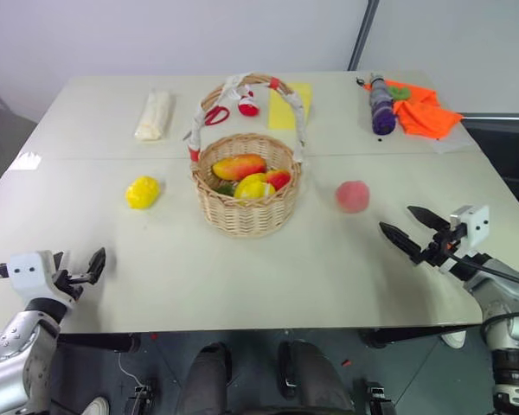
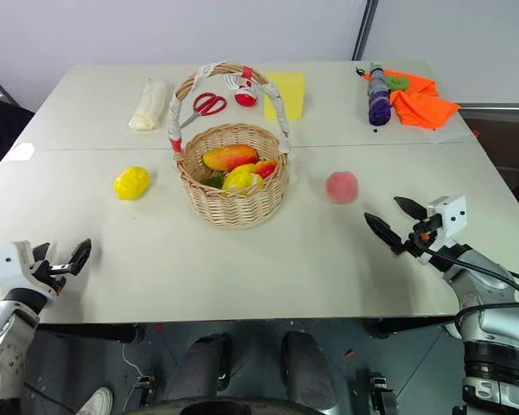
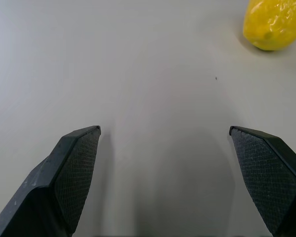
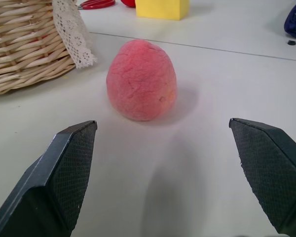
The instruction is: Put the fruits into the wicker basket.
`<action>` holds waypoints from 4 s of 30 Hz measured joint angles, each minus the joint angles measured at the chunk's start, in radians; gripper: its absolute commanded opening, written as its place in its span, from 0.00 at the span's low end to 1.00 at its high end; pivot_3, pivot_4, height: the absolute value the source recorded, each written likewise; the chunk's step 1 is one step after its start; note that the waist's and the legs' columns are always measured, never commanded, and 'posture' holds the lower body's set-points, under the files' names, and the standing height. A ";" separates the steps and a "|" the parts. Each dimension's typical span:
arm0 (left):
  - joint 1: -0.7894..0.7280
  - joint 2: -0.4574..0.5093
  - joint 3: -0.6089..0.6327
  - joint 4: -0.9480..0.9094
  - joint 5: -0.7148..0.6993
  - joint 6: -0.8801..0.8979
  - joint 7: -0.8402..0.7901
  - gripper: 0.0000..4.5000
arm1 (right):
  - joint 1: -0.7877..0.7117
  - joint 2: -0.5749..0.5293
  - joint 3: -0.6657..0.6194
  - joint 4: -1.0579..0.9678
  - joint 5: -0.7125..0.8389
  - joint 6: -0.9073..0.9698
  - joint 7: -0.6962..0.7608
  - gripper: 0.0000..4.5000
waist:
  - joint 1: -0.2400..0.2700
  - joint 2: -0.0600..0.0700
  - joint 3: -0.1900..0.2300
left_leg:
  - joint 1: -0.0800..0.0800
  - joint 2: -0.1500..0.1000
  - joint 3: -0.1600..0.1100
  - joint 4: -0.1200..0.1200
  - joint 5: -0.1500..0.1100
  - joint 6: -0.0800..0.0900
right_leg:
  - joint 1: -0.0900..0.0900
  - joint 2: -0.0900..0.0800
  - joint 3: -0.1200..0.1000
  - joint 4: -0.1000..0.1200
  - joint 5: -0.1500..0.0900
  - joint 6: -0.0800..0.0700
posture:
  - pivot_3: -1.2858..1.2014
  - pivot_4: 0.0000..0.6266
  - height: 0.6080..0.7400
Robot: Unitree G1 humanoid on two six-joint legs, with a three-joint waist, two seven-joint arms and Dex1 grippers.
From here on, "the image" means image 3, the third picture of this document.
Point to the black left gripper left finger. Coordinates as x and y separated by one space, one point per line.
51 187

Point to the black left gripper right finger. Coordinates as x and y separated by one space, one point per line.
269 177

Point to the yellow lemon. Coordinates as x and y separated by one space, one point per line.
271 24

